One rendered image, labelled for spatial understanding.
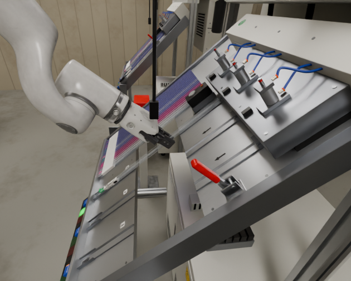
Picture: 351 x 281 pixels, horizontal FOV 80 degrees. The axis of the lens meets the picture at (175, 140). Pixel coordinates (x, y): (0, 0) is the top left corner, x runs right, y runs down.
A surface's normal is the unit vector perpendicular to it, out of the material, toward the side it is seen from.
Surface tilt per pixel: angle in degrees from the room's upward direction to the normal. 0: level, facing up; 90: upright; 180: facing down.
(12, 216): 0
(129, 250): 43
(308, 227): 0
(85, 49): 90
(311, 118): 90
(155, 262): 90
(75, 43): 90
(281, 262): 0
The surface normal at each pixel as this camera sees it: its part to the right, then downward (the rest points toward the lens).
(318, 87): -0.62, -0.60
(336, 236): -0.99, 0.03
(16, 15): 0.58, 0.50
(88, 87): 0.52, -0.09
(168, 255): 0.14, 0.54
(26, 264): 0.06, -0.84
